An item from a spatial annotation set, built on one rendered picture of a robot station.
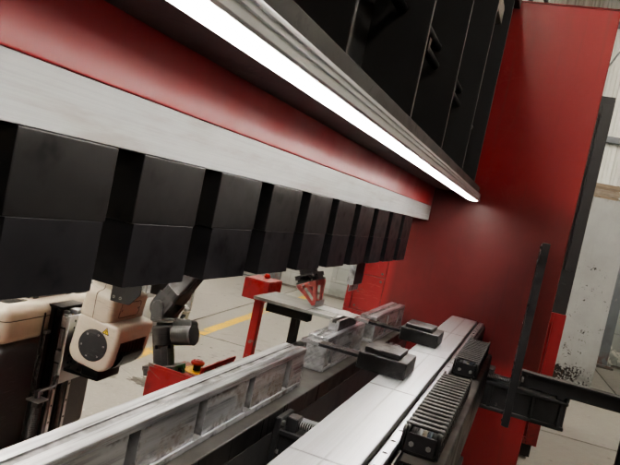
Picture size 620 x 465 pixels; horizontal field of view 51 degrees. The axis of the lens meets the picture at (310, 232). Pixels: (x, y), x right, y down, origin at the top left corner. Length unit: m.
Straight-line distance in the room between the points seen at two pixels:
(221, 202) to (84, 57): 0.37
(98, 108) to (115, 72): 0.05
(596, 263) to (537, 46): 4.68
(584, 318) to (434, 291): 4.65
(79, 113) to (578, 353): 6.93
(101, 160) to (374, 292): 2.21
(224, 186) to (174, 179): 0.14
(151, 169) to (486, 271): 2.11
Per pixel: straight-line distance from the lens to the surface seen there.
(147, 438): 1.02
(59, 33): 0.67
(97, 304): 2.18
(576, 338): 7.37
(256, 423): 1.33
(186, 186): 0.89
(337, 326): 1.88
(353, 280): 1.93
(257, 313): 3.89
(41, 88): 0.66
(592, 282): 7.33
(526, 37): 2.89
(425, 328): 1.90
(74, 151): 0.70
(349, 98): 0.80
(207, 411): 1.18
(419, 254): 2.80
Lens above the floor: 1.33
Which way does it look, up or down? 3 degrees down
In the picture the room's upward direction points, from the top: 12 degrees clockwise
